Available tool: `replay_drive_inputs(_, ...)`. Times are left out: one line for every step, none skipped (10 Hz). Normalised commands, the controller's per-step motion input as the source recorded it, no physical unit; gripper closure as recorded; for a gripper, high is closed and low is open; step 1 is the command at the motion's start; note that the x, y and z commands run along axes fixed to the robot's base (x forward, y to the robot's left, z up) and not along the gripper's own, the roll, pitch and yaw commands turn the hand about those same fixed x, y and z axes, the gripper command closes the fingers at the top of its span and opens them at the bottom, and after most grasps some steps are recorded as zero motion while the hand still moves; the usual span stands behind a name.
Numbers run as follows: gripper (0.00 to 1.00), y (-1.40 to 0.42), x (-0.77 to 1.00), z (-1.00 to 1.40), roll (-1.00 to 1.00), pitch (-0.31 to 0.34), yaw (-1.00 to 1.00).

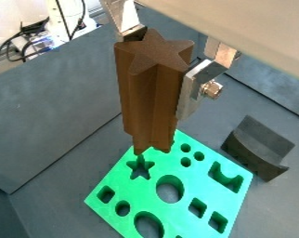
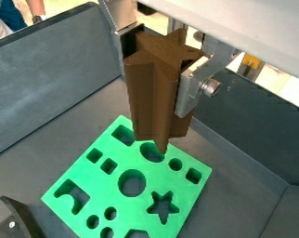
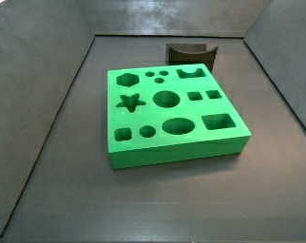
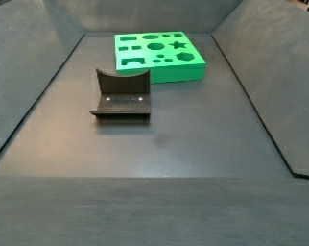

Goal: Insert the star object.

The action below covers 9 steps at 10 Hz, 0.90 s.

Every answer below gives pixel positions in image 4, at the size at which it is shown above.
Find black curved holder stand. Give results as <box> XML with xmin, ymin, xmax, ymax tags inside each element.
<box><xmin>90</xmin><ymin>69</ymin><xmax>152</xmax><ymax>117</ymax></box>

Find green shape sorter box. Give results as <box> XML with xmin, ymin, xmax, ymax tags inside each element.
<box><xmin>114</xmin><ymin>31</ymin><xmax>206</xmax><ymax>84</ymax></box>

